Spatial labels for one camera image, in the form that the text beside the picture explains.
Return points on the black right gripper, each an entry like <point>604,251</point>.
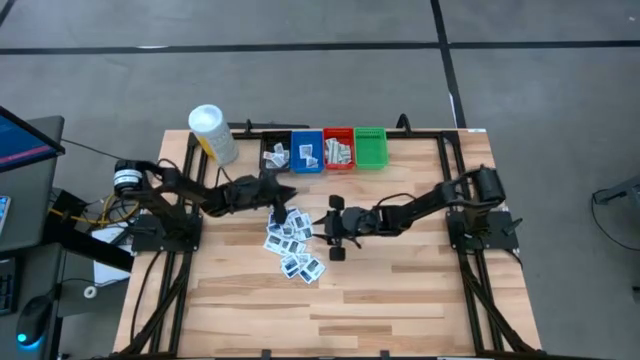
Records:
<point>345,225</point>

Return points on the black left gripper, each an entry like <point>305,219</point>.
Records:
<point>280,215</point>

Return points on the white packet red print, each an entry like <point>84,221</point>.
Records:
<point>270,164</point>
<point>267,156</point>
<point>279,148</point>
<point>286,155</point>

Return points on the green striped strip packet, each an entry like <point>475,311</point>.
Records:
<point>343,150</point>
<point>336,152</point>
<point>330,150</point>
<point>348,154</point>

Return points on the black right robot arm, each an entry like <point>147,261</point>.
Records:
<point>430,202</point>

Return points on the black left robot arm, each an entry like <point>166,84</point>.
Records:
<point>200,190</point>

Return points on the blue plastic bin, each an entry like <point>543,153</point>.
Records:
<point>296,137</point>

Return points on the black plastic bin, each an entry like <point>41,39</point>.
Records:
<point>267,137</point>

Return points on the red plastic bin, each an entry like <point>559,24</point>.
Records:
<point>339,133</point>

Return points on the green plastic bin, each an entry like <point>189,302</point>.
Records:
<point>371,147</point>

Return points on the white wipes canister yellow stripe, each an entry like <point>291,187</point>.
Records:
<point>215,132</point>

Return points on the white paper sheet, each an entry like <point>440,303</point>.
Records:
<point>107,270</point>

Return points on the white tape roll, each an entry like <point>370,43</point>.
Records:
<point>85,292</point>

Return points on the laptop with blue screen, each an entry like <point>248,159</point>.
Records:
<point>30,200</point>

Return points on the monitor with blue screen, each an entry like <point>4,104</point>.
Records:
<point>25,142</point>

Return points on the black computer mouse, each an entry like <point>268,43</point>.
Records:
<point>34,317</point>

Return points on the smartphone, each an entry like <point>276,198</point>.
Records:
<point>4,215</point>

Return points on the grey floor stand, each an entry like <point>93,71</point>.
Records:
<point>620,192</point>

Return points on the black keyboard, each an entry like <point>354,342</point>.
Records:
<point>6,290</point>

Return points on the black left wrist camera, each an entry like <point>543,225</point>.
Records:
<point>262,187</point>

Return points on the black aluminium table frame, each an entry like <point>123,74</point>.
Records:
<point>250,135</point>

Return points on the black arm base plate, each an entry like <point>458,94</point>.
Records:
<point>500,240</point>
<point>150,242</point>

